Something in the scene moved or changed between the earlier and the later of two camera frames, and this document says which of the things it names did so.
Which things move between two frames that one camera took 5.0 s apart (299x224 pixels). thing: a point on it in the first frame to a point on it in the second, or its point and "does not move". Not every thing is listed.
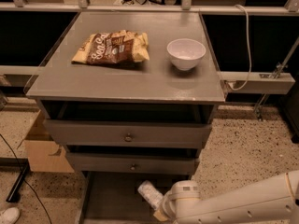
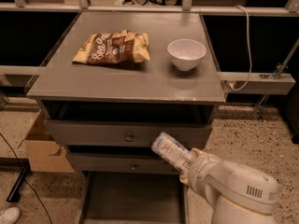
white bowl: x=185 y=52 does not move
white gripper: x=183 y=191 to x=199 y=171
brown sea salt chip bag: x=120 y=47 does not move
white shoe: x=9 y=216 does not move
